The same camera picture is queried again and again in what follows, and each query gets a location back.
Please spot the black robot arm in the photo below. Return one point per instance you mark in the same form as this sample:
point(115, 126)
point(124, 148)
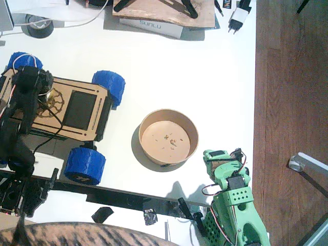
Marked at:
point(15, 153)

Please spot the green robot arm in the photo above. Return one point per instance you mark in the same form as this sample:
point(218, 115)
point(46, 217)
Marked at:
point(243, 212)

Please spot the brown paper bowl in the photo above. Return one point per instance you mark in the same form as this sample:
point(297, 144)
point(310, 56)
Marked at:
point(169, 138)

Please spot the blue rover wheel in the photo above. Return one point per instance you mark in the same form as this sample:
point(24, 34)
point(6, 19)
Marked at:
point(28, 62)
point(84, 164)
point(110, 84)

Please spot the wooden rover body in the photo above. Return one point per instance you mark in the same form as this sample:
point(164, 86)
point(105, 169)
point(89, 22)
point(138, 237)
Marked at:
point(51, 122)

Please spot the black tape roll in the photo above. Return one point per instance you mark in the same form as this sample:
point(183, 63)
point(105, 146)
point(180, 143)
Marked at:
point(38, 33)

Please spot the black table clamp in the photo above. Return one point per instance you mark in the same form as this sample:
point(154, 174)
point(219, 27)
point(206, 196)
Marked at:
point(53, 176)
point(185, 207)

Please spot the grey box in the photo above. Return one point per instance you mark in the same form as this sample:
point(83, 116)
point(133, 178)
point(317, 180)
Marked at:
point(5, 15)

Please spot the thin metal strip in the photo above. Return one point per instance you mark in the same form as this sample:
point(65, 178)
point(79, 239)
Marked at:
point(167, 230)

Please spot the crumpled black tape piece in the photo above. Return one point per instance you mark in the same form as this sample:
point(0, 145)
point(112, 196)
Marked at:
point(150, 217)

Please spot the dark round object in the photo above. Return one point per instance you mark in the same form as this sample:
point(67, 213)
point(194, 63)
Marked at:
point(98, 2)

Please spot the grey metal leg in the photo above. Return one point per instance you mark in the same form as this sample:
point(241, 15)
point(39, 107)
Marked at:
point(312, 161)

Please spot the black mounting plank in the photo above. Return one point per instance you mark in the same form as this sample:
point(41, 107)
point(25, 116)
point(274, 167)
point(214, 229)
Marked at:
point(123, 198)

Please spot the white sunlu box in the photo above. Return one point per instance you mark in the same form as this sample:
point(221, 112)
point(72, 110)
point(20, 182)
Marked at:
point(133, 24)

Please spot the black stand leg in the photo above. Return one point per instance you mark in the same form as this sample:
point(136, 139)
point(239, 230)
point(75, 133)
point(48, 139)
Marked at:
point(191, 10)
point(125, 5)

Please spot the wooden board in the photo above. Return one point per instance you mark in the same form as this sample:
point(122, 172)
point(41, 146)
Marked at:
point(148, 11)

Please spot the grey metal bar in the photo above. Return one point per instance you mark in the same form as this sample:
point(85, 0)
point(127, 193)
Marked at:
point(320, 235)

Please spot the white black power adapter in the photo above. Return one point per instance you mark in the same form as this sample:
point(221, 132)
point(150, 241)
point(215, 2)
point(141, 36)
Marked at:
point(239, 16)

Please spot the black pen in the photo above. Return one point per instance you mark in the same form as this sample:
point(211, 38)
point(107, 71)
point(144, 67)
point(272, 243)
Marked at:
point(219, 9)

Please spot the striped brown fabric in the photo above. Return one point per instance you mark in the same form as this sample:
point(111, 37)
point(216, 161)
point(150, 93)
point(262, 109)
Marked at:
point(77, 234)

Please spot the black printed label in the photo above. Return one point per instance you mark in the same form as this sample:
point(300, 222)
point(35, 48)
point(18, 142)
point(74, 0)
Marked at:
point(227, 3)

